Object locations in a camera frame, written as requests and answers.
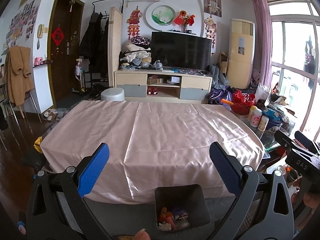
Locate round lotus wall picture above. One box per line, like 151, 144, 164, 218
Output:
145, 2, 177, 31

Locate beige standing air conditioner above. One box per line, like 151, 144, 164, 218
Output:
227, 18, 255, 89

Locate person's right hand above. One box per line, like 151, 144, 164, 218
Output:
291, 177, 319, 215

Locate white tissue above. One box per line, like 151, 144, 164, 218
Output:
158, 222, 172, 231

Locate white wet wipes canister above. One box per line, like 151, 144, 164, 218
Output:
250, 108, 262, 128

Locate red toy car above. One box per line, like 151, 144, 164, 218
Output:
147, 87, 158, 95

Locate purple cloth bag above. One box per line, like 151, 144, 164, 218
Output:
207, 86, 235, 105

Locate white round stool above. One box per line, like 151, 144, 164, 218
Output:
101, 87, 125, 101

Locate orange cylindrical tube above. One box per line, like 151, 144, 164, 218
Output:
158, 207, 173, 223

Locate beige TV cabinet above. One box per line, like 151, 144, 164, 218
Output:
114, 69, 212, 104

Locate red plastic cup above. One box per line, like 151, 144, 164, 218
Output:
166, 216, 177, 230

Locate pink curtain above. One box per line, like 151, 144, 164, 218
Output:
252, 0, 272, 87

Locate red basket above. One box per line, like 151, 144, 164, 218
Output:
231, 90, 256, 115

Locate orange stick handle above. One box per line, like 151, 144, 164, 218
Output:
221, 99, 234, 106

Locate black trash bin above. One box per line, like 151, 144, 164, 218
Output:
155, 184, 210, 232

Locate dark brown door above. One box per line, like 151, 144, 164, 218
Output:
47, 0, 84, 107

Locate black flat television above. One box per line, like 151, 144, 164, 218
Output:
150, 31, 212, 70

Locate purple plastic bowl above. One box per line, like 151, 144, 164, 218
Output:
172, 208, 189, 222

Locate pile of clothes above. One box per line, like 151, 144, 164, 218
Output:
119, 36, 163, 70

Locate brown hanging coat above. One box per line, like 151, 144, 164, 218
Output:
4, 46, 35, 106

